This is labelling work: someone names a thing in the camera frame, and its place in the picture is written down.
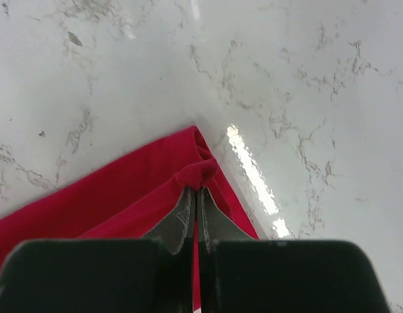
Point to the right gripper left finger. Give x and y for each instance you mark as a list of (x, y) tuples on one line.
[(149, 274)]

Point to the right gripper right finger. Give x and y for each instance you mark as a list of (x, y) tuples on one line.
[(242, 274)]

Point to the bright red t-shirt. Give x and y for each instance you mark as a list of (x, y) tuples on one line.
[(128, 197)]

